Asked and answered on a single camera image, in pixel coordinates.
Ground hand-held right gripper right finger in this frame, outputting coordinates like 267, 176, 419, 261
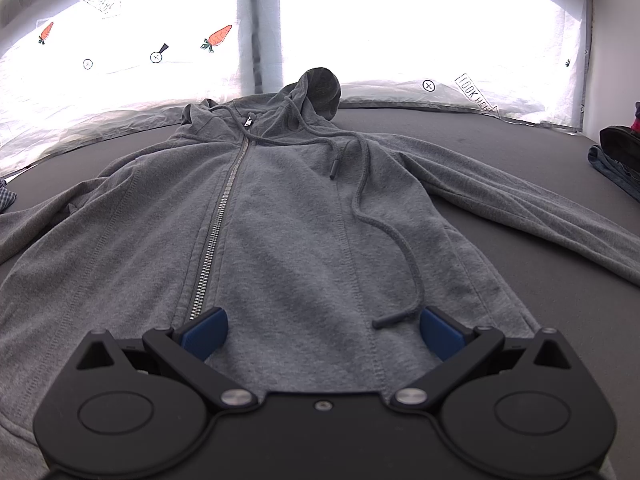
389, 306, 576, 416

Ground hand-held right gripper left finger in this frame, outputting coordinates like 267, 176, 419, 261
72, 306, 260, 416

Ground grey zip hoodie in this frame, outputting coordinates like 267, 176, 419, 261
0, 66, 640, 480

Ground blue jeans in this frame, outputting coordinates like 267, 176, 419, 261
587, 145, 640, 203

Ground blue plaid shirt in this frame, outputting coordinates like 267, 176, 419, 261
0, 177, 19, 214

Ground dark folded garment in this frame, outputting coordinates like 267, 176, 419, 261
599, 126, 640, 173

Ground white printed curtain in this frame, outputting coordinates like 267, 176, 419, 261
275, 0, 595, 135
0, 0, 258, 178

